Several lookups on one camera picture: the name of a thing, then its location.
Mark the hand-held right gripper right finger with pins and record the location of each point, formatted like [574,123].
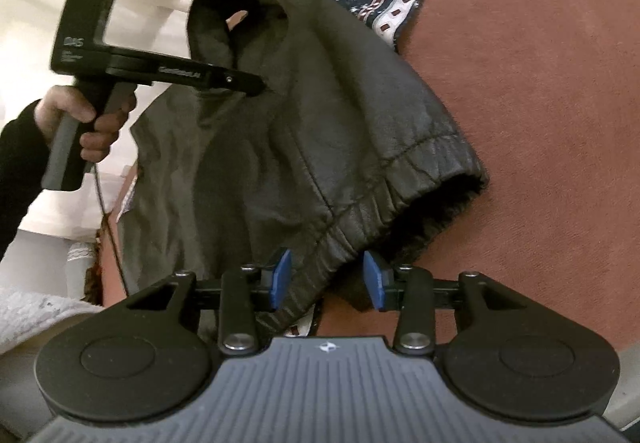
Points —
[375,280]

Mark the white lace cloth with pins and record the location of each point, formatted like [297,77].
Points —
[80,263]

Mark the black leather jacket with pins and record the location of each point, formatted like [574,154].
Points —
[300,123]

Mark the person's left forearm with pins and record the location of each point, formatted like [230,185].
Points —
[15,163]

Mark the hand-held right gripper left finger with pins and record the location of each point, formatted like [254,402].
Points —
[281,280]

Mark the white fuzzy cloth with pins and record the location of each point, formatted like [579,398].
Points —
[35,318]

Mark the person's left hand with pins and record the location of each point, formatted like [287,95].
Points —
[60,105]

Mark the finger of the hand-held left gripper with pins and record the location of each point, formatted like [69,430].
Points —
[210,73]

